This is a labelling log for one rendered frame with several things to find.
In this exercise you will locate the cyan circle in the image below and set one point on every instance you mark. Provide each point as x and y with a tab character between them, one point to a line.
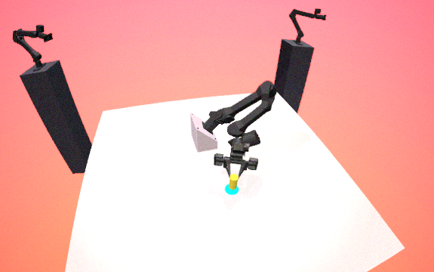
230	191

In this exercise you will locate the yellow cylinder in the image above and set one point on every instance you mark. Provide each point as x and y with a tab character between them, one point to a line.
233	181

